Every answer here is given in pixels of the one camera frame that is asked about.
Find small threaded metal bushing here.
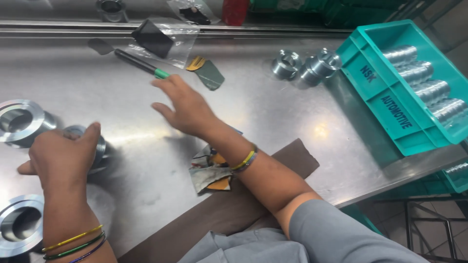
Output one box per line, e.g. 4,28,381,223
62,125,107,173

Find metal rail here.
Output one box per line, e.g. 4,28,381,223
0,20,352,39

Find dark green crates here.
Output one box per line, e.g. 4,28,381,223
250,0,406,29

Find blue bangle on left wrist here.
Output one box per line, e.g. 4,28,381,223
67,235,107,263

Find metal ring part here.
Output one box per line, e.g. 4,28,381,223
95,0,129,23

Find large flanged metal ring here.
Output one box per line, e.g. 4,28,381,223
0,194,47,258
0,99,58,149

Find green and yellow sandpaper piece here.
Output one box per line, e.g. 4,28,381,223
186,56,226,91

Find grey shirt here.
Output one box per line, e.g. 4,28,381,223
177,199,430,263

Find pile of sandpaper scraps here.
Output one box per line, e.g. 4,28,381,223
188,126,244,194

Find yellow bangle on wrist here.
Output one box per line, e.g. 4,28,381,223
230,145,257,171
41,224,104,254

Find brown cloth strip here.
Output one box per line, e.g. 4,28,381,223
117,138,321,263

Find teal crate with metal parts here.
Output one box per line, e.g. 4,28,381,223
437,161,468,194

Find red container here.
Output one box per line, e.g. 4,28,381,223
222,0,251,26

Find yellow bangle on left wrist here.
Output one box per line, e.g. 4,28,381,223
41,224,104,254

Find blue bangle on wrist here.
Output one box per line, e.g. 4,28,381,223
67,235,107,263
233,147,259,174

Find teal crate under table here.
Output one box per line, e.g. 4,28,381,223
339,204,384,235

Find threaded metal part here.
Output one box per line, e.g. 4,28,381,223
412,79,451,105
396,61,435,85
429,97,468,128
382,45,418,67

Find person's right hand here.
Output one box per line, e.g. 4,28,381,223
151,75,220,139

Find black metal frame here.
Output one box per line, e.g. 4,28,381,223
371,197,468,263

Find blue bangle on right wrist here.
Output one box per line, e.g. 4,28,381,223
233,147,259,174

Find plastic bag with black block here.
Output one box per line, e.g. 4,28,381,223
125,17,200,69

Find slotted metal bushing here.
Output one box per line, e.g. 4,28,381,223
314,48,343,78
271,49,302,80
299,56,324,87

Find dark grey abrasive scrap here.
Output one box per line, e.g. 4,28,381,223
87,38,115,56

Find yellow bangle on right wrist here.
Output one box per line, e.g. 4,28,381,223
230,145,257,171

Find green bangle on left wrist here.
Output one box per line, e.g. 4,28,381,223
43,230,106,261

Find person's left hand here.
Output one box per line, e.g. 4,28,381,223
18,122,101,198

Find small plastic bag with black item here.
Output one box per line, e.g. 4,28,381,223
166,0,221,26

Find teal plastic crate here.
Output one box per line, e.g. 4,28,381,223
335,19,468,157

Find black marker with green band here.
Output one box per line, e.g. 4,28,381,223
114,48,171,79

